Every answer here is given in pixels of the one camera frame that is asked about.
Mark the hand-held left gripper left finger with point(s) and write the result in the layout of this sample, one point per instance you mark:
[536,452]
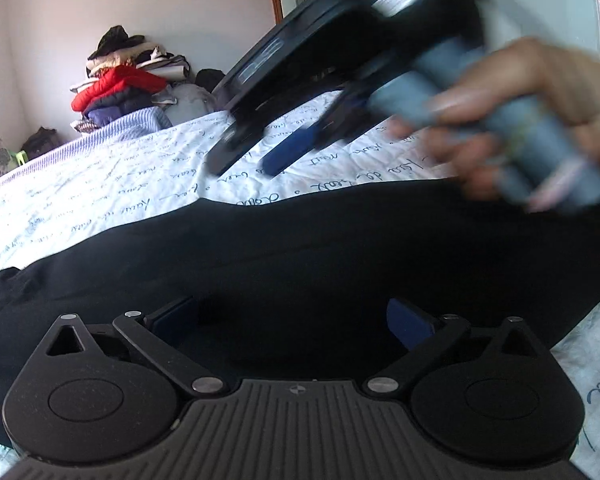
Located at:
[172,317]

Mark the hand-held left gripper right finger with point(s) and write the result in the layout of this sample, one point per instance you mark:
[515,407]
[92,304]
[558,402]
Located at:
[409,324]

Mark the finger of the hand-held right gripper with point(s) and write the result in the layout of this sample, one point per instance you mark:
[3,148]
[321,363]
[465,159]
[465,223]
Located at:
[287,152]
[232,147]

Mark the black pants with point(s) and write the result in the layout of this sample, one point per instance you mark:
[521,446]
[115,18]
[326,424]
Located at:
[290,260]

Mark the person's right hand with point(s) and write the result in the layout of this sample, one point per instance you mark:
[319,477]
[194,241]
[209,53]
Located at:
[545,80]

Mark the grey fabric bag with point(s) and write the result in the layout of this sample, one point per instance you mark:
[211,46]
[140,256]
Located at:
[192,100]

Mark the black backpack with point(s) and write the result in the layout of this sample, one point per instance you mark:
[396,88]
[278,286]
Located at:
[210,80]

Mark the light blue knitted blanket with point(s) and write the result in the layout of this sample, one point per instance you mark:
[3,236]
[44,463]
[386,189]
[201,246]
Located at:
[125,125]

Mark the navy puffer jacket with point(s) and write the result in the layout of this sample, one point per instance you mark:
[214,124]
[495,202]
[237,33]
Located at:
[115,110]

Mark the red puffer jacket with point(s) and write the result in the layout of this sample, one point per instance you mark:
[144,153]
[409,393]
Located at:
[117,87]

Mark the white script-printed bed sheet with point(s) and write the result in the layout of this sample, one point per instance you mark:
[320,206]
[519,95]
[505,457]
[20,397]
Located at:
[105,180]

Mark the beige folded clothes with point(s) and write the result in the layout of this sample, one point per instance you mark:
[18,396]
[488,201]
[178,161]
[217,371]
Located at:
[130,59]

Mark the black garment on pile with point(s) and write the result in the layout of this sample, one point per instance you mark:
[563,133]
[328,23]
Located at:
[115,42]

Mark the black duffel bag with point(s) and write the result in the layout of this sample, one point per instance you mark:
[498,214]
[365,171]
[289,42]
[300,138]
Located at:
[40,141]

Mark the green plastic stool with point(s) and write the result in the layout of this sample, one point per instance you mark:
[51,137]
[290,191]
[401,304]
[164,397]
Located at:
[21,157]

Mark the white wardrobe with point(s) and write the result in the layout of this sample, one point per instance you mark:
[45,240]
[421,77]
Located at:
[555,0]

